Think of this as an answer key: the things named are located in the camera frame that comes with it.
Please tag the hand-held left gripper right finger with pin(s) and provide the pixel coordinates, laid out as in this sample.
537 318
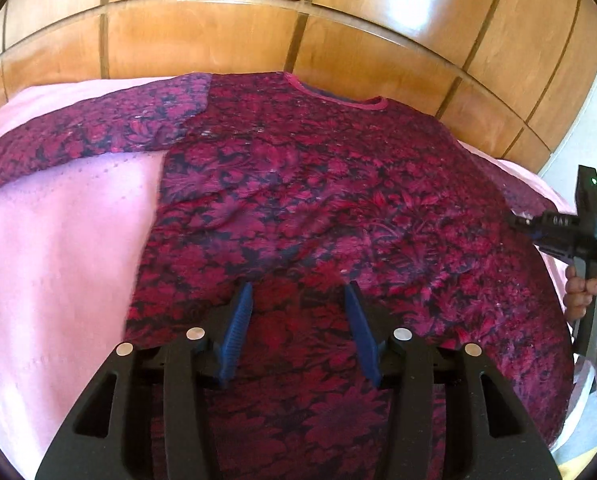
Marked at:
361 330

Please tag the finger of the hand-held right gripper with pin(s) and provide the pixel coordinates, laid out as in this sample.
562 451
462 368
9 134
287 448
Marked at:
541 225
556 251

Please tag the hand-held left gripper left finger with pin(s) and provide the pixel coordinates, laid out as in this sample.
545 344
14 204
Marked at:
237 322

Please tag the red floral long-sleeve shirt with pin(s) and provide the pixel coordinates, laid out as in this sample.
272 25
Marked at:
303 195

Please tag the person's right hand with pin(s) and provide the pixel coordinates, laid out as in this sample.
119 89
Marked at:
576 295

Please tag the pink bed sheet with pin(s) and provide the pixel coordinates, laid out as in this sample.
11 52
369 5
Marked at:
53 260

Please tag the wooden headboard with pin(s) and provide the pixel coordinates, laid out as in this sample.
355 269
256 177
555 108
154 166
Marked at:
203 40

